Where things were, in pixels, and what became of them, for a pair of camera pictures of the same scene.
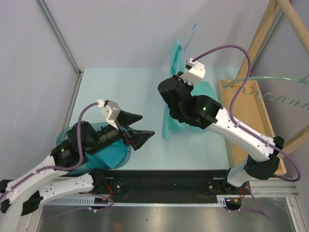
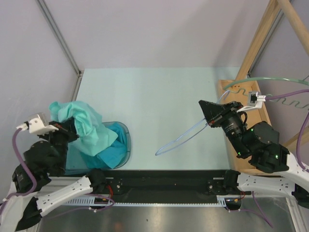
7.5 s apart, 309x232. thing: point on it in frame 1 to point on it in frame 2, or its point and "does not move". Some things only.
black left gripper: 137,137 to 67,128
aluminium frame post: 55,28 does not move
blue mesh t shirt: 108,157 does not move
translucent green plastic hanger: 301,81 does not move
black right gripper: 189,87 to 212,110
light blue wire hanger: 191,36 to 221,98
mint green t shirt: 169,125 to 90,125
